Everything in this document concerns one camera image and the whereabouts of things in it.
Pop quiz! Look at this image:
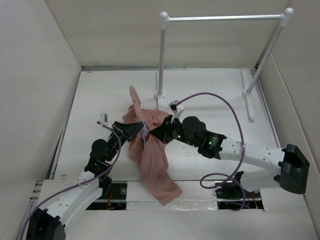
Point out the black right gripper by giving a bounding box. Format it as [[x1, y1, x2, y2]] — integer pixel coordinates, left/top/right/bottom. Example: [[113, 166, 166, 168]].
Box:
[[150, 114, 199, 148]]

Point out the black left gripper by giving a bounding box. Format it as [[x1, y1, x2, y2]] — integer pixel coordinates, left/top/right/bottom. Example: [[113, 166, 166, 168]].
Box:
[[106, 121, 144, 162]]

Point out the pink printed t shirt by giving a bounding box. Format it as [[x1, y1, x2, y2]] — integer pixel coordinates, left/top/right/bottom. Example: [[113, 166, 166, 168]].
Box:
[[122, 86, 183, 206]]

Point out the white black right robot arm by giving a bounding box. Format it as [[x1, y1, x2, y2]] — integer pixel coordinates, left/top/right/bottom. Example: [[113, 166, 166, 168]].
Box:
[[150, 115, 310, 197]]

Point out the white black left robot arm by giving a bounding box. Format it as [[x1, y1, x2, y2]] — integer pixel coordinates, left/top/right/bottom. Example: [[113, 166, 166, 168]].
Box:
[[19, 121, 145, 240]]

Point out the white clothes rack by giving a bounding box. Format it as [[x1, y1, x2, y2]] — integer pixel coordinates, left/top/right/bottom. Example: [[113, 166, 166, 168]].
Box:
[[152, 7, 294, 123]]

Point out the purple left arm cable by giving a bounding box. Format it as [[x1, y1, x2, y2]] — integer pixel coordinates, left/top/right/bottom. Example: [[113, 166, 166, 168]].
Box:
[[17, 121, 123, 240]]

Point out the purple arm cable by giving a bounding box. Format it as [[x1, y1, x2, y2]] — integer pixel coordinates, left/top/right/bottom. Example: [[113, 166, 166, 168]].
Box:
[[178, 92, 253, 211], [17, 121, 123, 240]]

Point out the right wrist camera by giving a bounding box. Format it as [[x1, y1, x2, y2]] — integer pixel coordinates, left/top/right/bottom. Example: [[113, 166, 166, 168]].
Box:
[[168, 100, 185, 122]]

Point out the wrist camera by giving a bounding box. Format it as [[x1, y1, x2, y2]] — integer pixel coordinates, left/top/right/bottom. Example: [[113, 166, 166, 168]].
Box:
[[97, 113, 110, 127], [168, 100, 185, 122]]

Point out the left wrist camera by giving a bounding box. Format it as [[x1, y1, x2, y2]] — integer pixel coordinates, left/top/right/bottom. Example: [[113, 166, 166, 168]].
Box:
[[97, 113, 110, 127]]

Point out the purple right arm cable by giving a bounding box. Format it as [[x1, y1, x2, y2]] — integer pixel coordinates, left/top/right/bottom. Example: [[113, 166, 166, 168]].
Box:
[[178, 92, 253, 211]]

